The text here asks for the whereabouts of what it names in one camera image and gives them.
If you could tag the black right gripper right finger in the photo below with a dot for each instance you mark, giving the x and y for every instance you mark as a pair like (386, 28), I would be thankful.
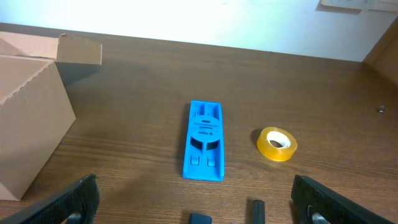
(315, 203)

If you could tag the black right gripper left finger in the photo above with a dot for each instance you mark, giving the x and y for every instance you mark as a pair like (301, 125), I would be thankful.
(78, 203)

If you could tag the small dark screw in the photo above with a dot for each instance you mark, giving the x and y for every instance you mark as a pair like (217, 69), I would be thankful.
(381, 109)

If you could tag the white marker with black cap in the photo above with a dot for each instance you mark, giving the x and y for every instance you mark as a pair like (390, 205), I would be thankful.
(258, 213)

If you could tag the brown cardboard box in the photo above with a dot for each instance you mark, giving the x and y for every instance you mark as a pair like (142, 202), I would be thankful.
(36, 112)

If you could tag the yellow highlighter with blue cap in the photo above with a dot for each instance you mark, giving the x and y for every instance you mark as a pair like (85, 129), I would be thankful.
(197, 218)

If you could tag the blue whiteboard duster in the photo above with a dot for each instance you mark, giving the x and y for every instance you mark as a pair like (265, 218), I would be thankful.
(204, 147)

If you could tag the yellow tape roll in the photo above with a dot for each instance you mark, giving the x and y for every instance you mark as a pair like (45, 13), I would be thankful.
(276, 144)

